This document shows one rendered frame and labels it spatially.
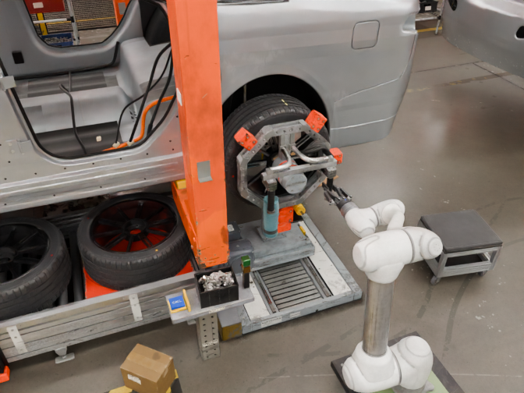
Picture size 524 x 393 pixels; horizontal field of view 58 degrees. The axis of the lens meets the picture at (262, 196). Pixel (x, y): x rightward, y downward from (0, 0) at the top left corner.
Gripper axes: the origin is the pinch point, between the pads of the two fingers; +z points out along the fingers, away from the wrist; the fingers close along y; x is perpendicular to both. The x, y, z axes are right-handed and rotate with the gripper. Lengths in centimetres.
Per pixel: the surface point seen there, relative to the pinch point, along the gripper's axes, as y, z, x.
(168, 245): -87, 20, -33
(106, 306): -126, 2, -49
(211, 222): -68, -6, -1
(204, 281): -77, -19, -27
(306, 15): 3, 46, 78
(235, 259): -52, 9, -46
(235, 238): -47, 25, -44
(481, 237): 101, -23, -49
